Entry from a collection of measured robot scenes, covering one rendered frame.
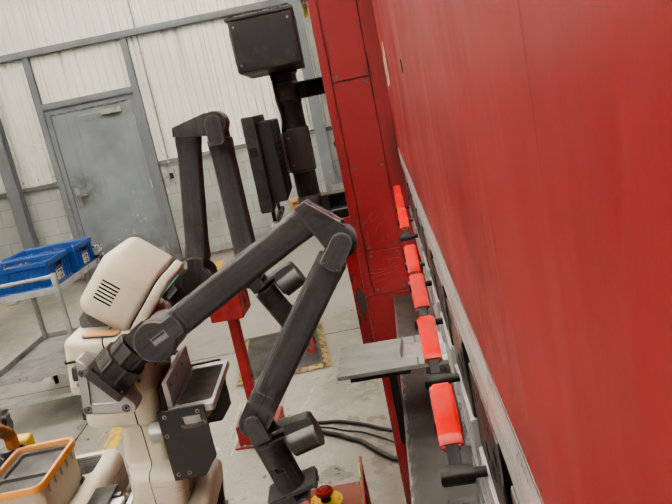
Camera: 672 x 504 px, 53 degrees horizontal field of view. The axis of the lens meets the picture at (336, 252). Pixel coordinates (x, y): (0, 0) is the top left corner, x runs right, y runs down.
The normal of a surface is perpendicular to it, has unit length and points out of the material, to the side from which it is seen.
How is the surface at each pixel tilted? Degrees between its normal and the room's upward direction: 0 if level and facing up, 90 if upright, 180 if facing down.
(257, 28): 90
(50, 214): 90
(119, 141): 90
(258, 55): 90
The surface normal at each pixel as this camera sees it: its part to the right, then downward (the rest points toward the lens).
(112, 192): 0.03, 0.22
